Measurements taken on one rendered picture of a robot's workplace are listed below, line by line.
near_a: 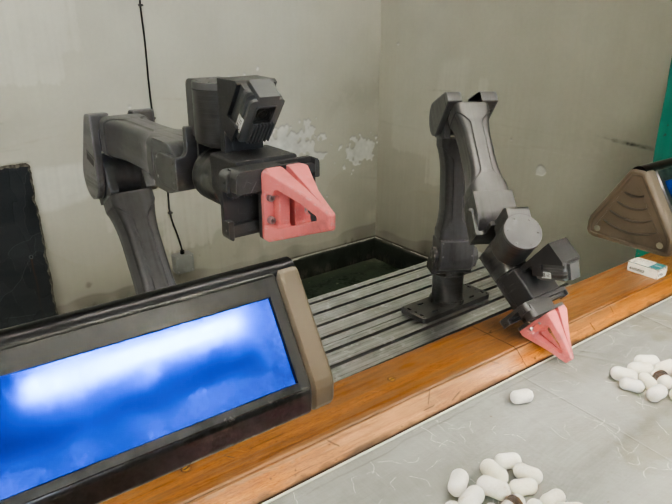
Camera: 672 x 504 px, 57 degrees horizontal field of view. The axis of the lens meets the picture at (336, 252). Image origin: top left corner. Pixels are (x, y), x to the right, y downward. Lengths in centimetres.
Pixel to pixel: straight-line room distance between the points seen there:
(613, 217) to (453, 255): 64
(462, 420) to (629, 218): 37
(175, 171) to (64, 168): 183
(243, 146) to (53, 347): 38
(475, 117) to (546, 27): 147
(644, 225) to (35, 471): 49
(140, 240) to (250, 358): 62
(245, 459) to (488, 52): 221
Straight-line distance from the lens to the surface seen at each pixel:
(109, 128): 88
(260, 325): 31
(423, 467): 77
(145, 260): 91
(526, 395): 89
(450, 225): 121
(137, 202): 93
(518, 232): 93
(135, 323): 29
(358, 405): 82
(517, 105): 263
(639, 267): 133
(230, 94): 59
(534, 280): 98
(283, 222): 56
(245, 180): 55
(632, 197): 60
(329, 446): 77
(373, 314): 126
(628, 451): 86
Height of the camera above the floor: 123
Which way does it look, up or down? 21 degrees down
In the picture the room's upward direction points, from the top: straight up
